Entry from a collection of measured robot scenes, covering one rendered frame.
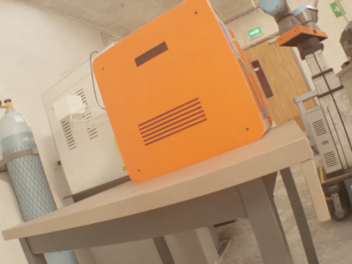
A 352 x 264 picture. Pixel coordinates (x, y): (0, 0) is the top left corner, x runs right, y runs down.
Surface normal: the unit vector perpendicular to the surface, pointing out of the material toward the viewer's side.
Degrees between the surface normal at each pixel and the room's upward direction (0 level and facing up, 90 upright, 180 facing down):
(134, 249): 90
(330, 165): 90
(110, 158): 90
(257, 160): 90
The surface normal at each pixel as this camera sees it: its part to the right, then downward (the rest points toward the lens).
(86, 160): -0.44, 0.07
